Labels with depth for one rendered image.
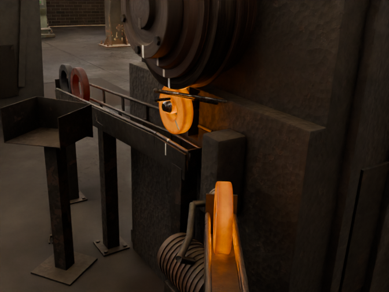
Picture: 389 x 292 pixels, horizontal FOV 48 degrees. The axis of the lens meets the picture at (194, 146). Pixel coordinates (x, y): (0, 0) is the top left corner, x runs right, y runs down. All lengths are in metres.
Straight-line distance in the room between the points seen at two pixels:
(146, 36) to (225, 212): 0.59
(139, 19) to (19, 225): 1.46
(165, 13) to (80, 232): 1.41
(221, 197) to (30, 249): 1.44
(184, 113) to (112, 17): 7.08
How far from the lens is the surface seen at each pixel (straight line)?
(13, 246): 2.25
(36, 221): 2.42
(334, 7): 1.05
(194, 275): 1.11
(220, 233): 0.90
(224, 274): 0.91
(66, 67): 2.31
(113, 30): 8.34
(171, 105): 1.33
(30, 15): 4.17
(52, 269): 2.04
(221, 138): 1.15
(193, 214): 1.20
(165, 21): 1.15
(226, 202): 0.90
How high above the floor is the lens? 1.19
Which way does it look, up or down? 21 degrees down
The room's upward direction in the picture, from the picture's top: 2 degrees clockwise
